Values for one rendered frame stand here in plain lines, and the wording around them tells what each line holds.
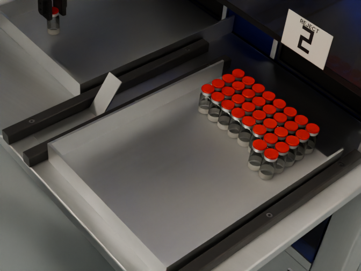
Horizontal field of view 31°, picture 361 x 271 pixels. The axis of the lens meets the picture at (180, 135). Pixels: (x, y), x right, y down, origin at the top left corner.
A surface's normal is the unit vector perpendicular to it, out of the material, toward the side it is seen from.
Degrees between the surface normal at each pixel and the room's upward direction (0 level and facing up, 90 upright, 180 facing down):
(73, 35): 0
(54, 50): 0
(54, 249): 0
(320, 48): 90
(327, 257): 90
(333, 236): 90
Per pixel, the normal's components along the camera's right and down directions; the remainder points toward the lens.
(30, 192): 0.09, -0.72
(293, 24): -0.75, 0.41
